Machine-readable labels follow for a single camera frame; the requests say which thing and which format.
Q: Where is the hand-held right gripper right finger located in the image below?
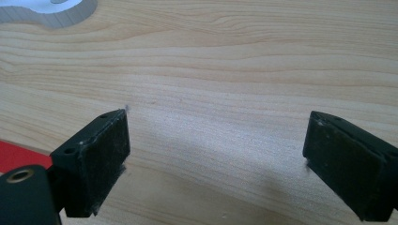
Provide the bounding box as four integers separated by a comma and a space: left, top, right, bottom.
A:
301, 110, 398, 222

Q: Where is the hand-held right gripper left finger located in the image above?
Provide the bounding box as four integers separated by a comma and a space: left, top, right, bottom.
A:
46, 108, 131, 218

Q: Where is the red sheet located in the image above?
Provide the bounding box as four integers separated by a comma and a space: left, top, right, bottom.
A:
0, 140, 54, 174

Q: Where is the white ribbed dish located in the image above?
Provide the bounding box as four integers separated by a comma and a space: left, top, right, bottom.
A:
0, 0, 99, 30

